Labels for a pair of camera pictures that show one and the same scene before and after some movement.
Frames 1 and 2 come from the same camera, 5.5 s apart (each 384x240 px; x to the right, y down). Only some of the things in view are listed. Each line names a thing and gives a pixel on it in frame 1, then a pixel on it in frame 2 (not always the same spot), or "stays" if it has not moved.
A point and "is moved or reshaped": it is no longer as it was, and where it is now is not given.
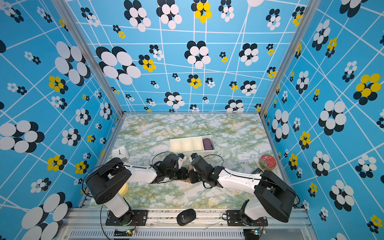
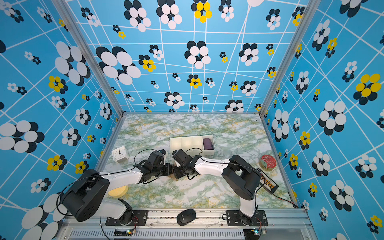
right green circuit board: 251,234 stays
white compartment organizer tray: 200,145 stays
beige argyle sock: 187,180 is moved or reshaped
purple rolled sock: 207,144 stays
